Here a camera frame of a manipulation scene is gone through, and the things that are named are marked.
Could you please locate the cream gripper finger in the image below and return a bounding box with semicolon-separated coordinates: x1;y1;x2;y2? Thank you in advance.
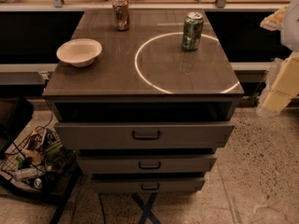
260;6;288;31
256;56;299;118

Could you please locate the green soda can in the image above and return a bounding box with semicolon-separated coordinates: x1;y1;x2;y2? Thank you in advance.
182;11;204;50

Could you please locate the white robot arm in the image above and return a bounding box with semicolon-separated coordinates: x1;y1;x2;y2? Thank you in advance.
256;0;299;118

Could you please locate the brown soda can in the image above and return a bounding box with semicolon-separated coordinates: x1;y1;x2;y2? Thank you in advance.
112;0;130;31

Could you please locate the white paper bowl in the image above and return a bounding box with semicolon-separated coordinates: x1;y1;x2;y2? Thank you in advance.
56;38;102;67

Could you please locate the grey drawer cabinet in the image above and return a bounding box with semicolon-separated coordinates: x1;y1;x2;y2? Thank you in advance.
43;9;244;180

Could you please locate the bottom grey drawer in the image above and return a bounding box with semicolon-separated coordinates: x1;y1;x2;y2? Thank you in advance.
90;177;206;193

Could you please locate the grey drawer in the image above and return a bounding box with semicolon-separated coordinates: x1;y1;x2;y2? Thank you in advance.
90;177;206;193
78;154;217;175
54;121;234;150

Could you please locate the middle grey drawer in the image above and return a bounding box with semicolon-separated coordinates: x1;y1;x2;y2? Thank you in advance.
78;154;217;175

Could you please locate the top grey drawer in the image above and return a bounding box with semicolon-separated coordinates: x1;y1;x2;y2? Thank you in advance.
54;121;234;150

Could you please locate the green snack bag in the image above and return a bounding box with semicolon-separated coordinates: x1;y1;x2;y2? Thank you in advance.
44;140;66;163

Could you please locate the clear plastic bottle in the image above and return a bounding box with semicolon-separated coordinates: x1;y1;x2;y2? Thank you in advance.
13;168;46;181

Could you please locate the black chair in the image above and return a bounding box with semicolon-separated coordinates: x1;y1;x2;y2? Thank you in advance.
0;97;34;159

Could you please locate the black power cable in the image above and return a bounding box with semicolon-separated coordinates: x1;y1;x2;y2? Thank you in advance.
98;192;107;224

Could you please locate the black wire basket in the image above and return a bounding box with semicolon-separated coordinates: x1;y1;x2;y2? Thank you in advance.
0;125;78;192

